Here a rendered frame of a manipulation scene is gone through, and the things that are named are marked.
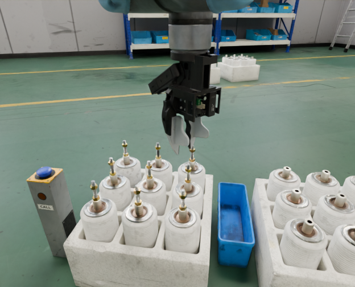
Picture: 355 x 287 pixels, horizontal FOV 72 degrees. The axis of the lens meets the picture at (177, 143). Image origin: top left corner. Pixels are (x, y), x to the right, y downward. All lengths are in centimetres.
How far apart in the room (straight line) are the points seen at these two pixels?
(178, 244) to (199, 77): 42
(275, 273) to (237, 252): 18
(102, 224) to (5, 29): 544
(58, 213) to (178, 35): 62
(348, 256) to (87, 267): 66
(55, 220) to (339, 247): 77
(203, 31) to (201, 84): 8
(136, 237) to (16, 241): 54
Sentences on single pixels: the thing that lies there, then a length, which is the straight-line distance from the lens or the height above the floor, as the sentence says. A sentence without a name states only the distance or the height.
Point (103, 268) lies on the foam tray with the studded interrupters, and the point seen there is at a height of 11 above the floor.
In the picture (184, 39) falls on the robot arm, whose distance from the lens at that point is 43.
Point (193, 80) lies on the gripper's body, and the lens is 44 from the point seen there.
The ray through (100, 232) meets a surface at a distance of 72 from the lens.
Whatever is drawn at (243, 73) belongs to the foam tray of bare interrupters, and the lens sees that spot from 323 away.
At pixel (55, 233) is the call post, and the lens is 90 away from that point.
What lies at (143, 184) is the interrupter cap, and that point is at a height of 25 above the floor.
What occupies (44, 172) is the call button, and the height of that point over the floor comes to 33.
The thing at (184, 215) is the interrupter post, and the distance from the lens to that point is 65.
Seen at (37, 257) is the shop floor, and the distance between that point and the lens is 102.
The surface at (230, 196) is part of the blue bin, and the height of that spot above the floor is 5.
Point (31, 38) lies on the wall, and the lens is 585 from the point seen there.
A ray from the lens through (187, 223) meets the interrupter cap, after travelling 65.
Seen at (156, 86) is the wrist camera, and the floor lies 59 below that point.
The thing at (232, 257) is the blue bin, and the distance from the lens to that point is 86.
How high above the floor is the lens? 72
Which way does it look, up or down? 28 degrees down
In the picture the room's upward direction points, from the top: straight up
